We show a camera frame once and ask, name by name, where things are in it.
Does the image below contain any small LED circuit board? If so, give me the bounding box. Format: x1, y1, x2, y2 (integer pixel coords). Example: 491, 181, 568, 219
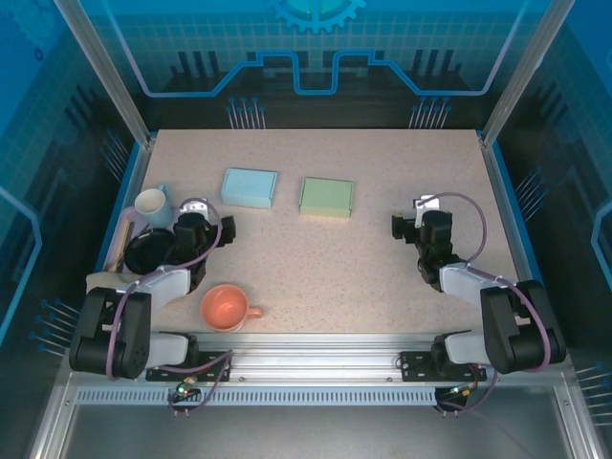
172, 380, 201, 402
444, 382, 479, 402

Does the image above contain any beige cloth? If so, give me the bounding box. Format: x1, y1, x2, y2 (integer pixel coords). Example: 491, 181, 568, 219
84, 270, 140, 300

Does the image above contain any aluminium mounting rail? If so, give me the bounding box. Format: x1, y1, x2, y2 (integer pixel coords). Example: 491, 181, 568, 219
66, 332, 573, 386

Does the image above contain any light green paper box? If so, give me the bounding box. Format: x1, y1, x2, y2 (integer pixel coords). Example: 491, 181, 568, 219
298, 176, 356, 222

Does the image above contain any light blue mug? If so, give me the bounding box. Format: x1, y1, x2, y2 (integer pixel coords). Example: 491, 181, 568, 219
133, 184, 173, 229

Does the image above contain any orange cup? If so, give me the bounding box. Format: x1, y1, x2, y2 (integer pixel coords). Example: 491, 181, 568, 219
199, 284, 265, 335

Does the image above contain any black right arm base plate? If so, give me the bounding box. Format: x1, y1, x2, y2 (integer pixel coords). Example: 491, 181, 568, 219
399, 350, 489, 383

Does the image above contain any slotted grey cable duct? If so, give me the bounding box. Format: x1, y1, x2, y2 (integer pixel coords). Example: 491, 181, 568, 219
75, 386, 444, 407

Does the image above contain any aluminium frame post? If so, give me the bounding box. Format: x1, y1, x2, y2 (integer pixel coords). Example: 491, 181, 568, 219
479, 0, 578, 149
51, 0, 158, 149

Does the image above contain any light blue paper box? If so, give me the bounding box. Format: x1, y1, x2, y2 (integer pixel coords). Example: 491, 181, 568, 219
219, 166, 279, 210

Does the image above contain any blue table edge trim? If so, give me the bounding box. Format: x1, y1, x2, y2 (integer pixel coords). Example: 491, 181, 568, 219
71, 142, 144, 348

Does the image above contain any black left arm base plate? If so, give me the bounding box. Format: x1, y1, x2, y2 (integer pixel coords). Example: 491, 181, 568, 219
144, 350, 235, 383

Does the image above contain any lavender tray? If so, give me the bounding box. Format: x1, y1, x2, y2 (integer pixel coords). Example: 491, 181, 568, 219
113, 204, 186, 277

